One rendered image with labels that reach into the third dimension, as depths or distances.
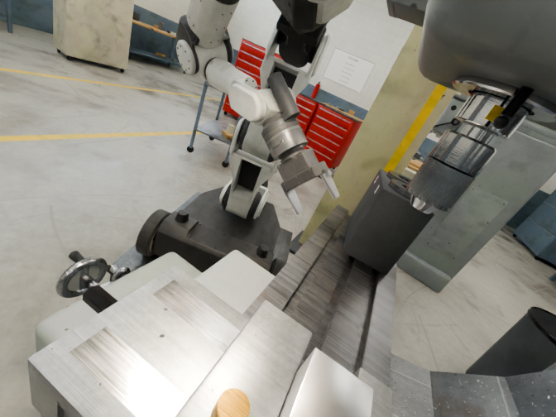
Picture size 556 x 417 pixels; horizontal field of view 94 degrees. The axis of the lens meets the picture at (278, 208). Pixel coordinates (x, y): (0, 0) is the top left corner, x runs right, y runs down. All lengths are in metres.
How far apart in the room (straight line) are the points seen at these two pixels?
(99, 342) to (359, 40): 9.69
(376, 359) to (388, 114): 1.73
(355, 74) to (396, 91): 7.57
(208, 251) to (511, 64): 0.97
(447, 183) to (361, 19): 9.68
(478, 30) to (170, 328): 0.33
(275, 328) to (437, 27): 0.27
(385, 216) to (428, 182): 0.35
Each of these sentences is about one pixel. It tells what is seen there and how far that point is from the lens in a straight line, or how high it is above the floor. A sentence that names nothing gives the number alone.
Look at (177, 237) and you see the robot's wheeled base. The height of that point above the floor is 0.58.
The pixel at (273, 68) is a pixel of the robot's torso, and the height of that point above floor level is 1.25.
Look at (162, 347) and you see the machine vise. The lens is 0.29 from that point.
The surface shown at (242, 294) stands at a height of 0.86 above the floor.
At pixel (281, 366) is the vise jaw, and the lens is 0.26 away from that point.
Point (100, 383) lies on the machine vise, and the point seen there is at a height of 1.01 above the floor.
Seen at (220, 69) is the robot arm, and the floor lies 1.20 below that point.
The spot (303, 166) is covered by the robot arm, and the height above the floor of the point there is 1.10.
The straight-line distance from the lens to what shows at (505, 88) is 0.28.
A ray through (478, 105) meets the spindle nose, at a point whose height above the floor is 1.29.
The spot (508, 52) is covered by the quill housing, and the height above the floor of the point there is 1.32.
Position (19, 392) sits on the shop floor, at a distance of 1.42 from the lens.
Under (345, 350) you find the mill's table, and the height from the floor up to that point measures 0.94.
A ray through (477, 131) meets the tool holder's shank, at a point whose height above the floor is 1.28.
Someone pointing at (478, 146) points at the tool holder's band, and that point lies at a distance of 0.29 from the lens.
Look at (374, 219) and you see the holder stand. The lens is 0.63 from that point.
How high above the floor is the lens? 1.26
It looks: 26 degrees down
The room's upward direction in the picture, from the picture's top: 25 degrees clockwise
